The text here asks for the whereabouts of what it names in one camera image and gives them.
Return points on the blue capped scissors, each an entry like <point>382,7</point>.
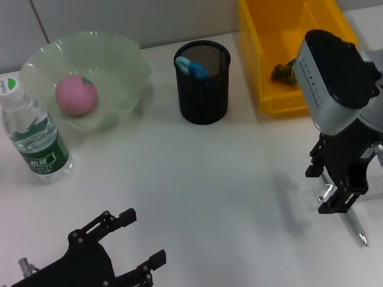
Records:
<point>196,71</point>

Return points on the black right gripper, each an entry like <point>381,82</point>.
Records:
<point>347,154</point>

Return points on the green plastic wrapper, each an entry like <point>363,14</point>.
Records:
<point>281,72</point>

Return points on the pale green wavy fruit bowl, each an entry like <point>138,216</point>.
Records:
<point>112,73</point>

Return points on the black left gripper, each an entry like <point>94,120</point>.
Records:
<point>72,276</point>

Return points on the yellow plastic bin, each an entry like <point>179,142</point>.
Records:
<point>274,21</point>

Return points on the pink toy peach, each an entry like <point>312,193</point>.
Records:
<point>75,95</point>

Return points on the clear green-label water bottle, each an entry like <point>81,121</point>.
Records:
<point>41,149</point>

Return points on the grey mechanical pen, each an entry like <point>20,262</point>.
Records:
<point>356,229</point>

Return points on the black mesh pen holder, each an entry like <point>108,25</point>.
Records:
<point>204,97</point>

